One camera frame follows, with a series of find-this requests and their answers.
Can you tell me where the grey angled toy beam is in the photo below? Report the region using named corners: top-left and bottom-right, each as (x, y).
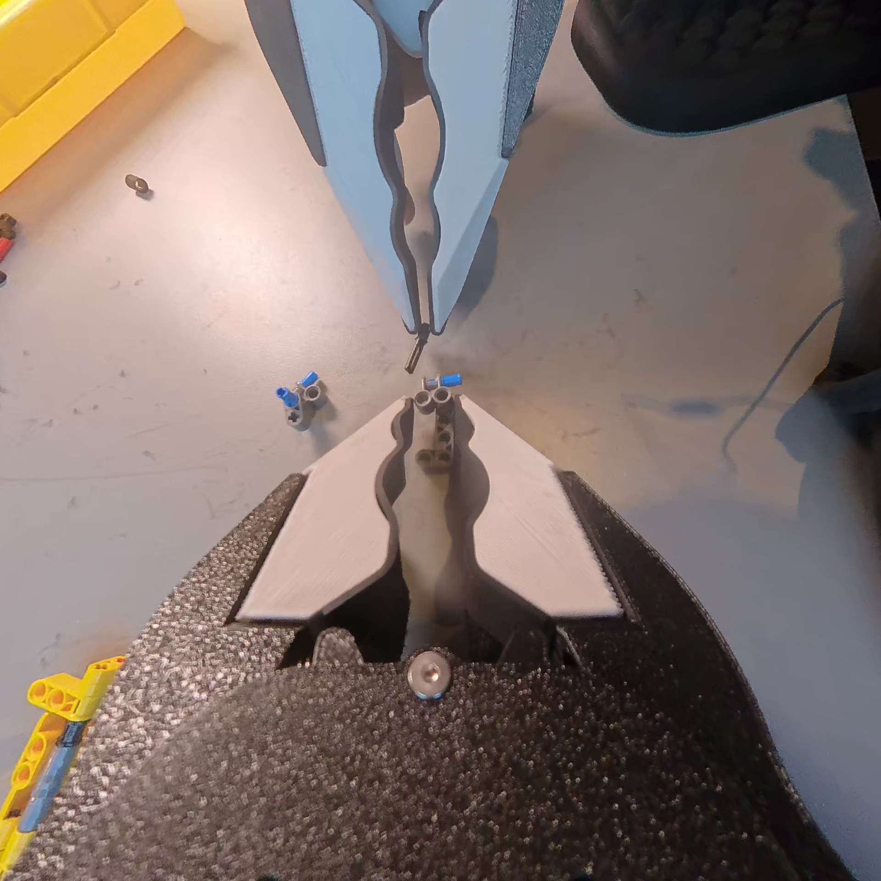
top-left (416, 402), bottom-right (461, 474)

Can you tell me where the yellow plastic bin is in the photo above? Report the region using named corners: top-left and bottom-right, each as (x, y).
top-left (0, 0), bottom-right (187, 194)

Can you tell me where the grey connector with blue pin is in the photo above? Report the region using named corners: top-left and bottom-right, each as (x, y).
top-left (412, 373), bottom-right (463, 415)

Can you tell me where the yellow toy brick assembly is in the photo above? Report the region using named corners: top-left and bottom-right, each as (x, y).
top-left (0, 655), bottom-right (128, 861)

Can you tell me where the thin grey cable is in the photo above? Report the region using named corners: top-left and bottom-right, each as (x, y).
top-left (721, 297), bottom-right (846, 476)

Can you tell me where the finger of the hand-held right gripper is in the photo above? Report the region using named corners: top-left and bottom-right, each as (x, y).
top-left (418, 0), bottom-right (519, 336)
top-left (289, 0), bottom-right (431, 338)

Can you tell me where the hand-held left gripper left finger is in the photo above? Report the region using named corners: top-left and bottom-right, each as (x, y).
top-left (235, 396), bottom-right (418, 665)

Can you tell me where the grey connector with two blue pins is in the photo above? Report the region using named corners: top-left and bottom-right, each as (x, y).
top-left (275, 370), bottom-right (330, 432)

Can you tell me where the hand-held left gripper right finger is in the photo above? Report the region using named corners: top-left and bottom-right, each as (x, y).
top-left (451, 396), bottom-right (626, 644)

